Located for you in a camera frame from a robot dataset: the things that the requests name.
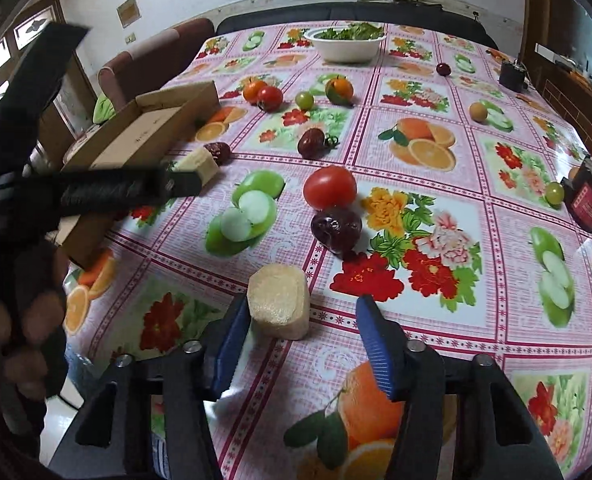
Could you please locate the beige cake block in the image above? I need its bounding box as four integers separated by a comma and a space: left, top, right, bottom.
173, 146, 220, 186

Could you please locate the round beige cake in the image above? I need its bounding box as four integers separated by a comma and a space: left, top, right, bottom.
247, 263, 310, 340

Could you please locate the green grape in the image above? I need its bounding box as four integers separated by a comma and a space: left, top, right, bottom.
544, 182, 565, 208

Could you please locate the orange mandarin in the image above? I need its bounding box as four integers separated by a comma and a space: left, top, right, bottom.
243, 79, 267, 105

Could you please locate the dark purple plum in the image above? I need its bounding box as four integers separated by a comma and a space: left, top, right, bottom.
311, 207, 362, 258

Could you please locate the small red tomato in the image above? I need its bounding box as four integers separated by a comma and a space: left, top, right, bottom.
257, 86, 284, 113

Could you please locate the dark red tomato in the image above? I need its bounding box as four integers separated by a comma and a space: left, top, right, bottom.
297, 128, 339, 159

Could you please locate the green tomato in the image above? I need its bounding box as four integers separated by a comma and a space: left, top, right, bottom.
295, 91, 315, 112

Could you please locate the large red tomato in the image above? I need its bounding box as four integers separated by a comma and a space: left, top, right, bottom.
302, 166, 358, 210

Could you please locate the brown round fruit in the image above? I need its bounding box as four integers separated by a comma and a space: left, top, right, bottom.
468, 101, 488, 124

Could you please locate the mandarin with green leaf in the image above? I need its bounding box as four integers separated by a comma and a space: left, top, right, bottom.
325, 76, 353, 107

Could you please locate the red jujube date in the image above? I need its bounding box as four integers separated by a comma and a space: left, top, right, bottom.
204, 142, 232, 166

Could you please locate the person left hand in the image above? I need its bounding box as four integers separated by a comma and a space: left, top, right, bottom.
0, 290, 64, 401

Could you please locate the wooden glass door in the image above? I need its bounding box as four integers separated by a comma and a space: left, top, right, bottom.
0, 0, 96, 168

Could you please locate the green cushion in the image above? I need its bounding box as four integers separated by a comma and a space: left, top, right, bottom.
93, 92, 116, 125

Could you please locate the cardboard box tray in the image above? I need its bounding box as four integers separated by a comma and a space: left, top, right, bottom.
56, 81, 219, 269

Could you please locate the maroon armchair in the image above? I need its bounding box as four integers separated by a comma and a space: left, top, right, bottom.
97, 18, 215, 112

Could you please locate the dark red label jar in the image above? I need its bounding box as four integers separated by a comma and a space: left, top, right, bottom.
561, 156, 592, 233

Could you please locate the fruit print tablecloth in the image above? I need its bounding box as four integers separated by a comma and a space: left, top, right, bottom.
67, 23, 592, 479

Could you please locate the black cup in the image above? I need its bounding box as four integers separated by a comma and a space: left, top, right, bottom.
499, 61, 527, 93

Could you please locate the white bowl of greens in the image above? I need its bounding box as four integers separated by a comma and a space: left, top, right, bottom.
305, 22, 386, 64

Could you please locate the small dark plum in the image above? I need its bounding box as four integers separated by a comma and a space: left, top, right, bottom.
436, 63, 451, 77

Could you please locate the wooden sideboard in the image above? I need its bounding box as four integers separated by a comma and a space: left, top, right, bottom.
520, 0, 592, 155

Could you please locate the black leather sofa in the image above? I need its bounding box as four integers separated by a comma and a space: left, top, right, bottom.
215, 0, 498, 49

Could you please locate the small wall plaque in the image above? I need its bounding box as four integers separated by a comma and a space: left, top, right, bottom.
117, 0, 140, 28

